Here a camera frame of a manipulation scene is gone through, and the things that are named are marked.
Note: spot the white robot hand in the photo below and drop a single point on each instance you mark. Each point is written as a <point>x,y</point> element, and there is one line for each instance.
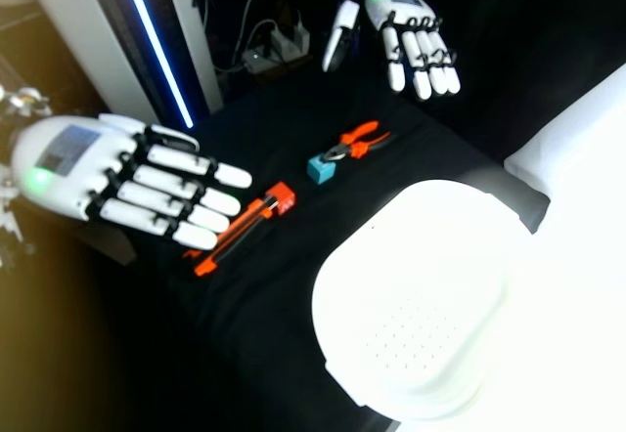
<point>63,168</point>
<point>398,4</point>

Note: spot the orange and black pliers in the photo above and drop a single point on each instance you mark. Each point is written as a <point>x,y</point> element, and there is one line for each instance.
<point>359,135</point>

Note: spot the orange and black utility knife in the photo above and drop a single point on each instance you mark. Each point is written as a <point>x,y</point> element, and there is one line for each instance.
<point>244,229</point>

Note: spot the white power strip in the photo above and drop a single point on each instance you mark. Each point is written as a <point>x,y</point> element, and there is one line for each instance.
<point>286,43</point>

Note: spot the white tower with blue light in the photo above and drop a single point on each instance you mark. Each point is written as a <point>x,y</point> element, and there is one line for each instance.
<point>78,36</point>

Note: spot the blue number cube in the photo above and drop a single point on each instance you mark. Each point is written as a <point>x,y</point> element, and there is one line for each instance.
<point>320,170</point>

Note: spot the red number cube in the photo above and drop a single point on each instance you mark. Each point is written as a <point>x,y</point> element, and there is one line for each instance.
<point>282,197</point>

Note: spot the black table cloth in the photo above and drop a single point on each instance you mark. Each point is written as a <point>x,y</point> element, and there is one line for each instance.
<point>274,334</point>

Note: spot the white padded surface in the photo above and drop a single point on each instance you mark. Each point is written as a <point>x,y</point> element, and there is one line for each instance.
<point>582,207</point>

